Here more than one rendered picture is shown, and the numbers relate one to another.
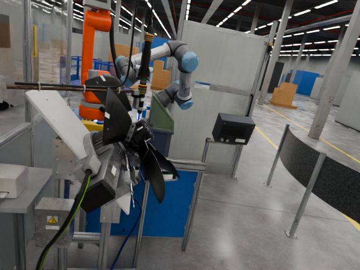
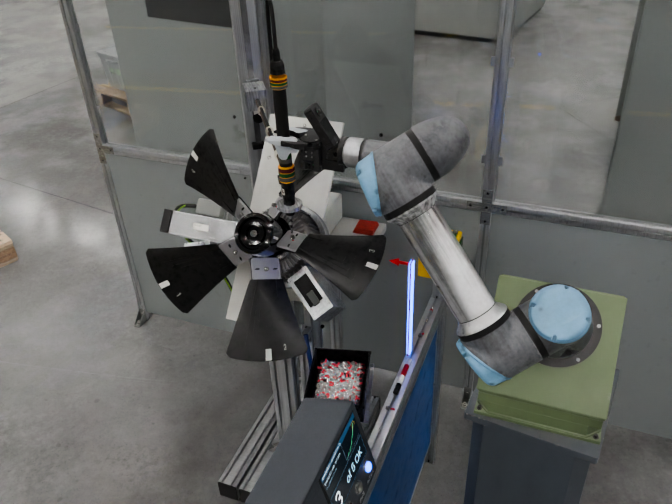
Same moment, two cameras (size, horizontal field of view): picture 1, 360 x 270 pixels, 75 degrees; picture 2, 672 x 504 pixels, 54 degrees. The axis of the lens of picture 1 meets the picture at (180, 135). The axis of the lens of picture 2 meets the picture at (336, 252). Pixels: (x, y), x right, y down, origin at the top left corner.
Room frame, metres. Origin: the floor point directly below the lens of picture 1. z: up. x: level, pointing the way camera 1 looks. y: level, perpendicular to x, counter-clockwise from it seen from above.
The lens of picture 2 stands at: (2.20, -1.00, 2.20)
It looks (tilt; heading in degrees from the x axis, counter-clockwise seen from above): 34 degrees down; 124
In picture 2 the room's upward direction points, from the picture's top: 3 degrees counter-clockwise
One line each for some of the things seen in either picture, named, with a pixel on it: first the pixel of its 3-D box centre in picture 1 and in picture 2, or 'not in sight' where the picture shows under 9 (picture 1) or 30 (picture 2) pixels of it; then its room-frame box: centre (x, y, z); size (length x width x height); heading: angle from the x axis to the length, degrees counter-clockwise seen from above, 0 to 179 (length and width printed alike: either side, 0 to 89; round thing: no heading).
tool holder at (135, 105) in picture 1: (139, 99); (287, 189); (1.20, 0.24, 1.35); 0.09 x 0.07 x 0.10; 136
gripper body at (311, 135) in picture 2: (143, 71); (324, 150); (1.32, 0.26, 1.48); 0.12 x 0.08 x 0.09; 11
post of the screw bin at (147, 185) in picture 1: (140, 224); not in sight; (1.41, 0.16, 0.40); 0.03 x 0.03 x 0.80; 26
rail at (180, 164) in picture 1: (146, 161); (402, 387); (1.58, 0.21, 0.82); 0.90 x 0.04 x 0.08; 101
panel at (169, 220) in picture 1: (140, 203); (400, 470); (1.58, 0.21, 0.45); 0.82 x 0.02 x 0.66; 101
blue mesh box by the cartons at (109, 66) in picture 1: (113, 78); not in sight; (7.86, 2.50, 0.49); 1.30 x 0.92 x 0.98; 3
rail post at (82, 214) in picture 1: (83, 206); (433, 390); (1.50, 0.63, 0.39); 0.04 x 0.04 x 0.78; 11
